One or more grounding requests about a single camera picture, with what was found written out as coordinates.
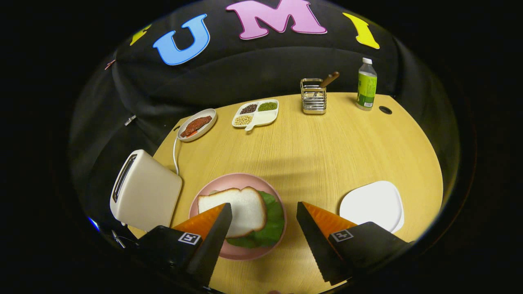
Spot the wooden handled utensil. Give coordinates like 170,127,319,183
313,71,340,98

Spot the round white plate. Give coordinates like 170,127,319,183
177,108,217,143

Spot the black backdrop cloth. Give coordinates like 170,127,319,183
69,0,460,245

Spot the divided white dish with beans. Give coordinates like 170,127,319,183
232,99,279,131

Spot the square white plate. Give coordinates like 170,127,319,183
339,180,405,234

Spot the plain white bread slice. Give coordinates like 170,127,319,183
198,187,267,238

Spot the brown meat slice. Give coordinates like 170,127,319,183
180,116,213,138

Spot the green lettuce leaf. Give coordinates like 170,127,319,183
210,190,285,249

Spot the metal wire utensil holder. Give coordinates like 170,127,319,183
300,78,327,115

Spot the white toaster cable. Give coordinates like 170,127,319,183
172,135,183,176

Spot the white toaster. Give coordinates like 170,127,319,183
110,149,183,232

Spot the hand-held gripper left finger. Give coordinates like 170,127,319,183
137,203,233,288

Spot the green label water bottle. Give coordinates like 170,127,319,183
356,57,378,111

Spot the pink round plate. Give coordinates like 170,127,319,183
189,173,287,261

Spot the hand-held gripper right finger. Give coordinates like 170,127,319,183
296,201,413,286

